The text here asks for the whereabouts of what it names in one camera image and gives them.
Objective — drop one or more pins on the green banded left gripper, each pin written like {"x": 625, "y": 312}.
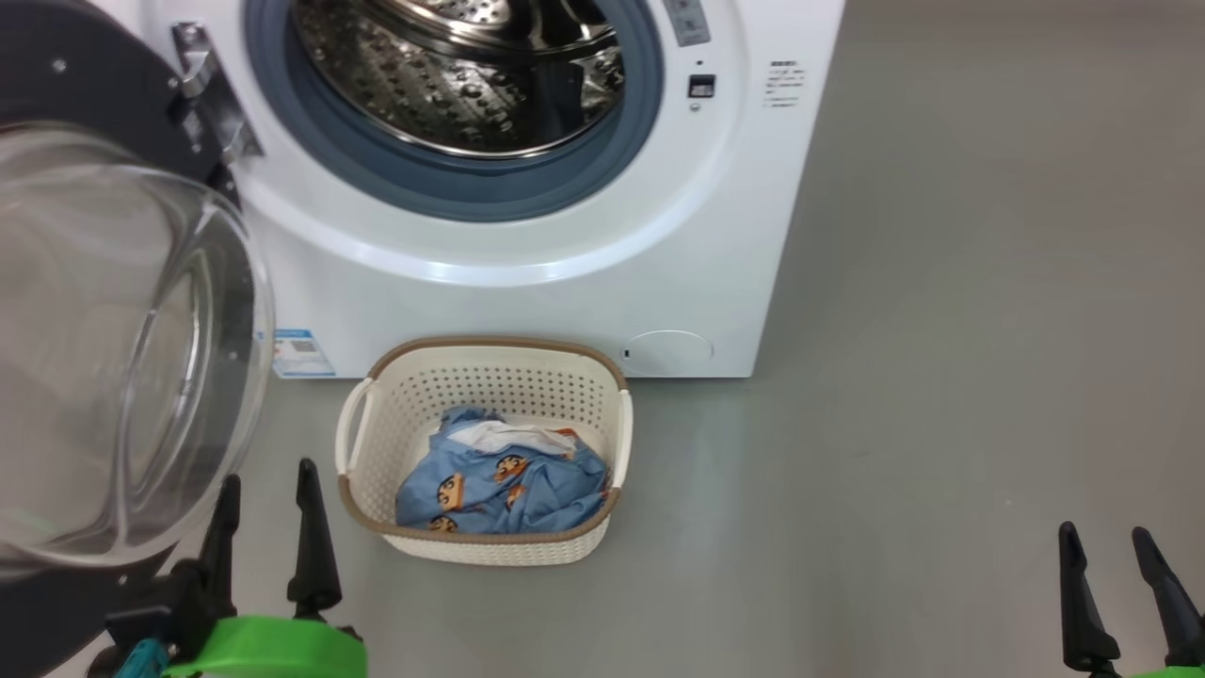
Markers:
{"x": 273, "y": 650}

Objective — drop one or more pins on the round glass washing machine door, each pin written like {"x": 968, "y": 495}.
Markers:
{"x": 113, "y": 358}

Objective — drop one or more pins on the blue energy label sticker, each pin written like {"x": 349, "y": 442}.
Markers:
{"x": 303, "y": 355}

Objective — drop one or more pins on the white front-load washing machine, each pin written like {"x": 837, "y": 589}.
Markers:
{"x": 565, "y": 282}

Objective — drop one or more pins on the blue cartoon print garment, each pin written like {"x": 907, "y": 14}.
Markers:
{"x": 537, "y": 490}

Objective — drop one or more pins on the white garment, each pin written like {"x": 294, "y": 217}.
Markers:
{"x": 508, "y": 436}

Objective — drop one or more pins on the cream perforated laundry basket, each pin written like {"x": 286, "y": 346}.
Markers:
{"x": 395, "y": 414}

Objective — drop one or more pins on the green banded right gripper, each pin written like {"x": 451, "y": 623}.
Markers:
{"x": 1177, "y": 672}

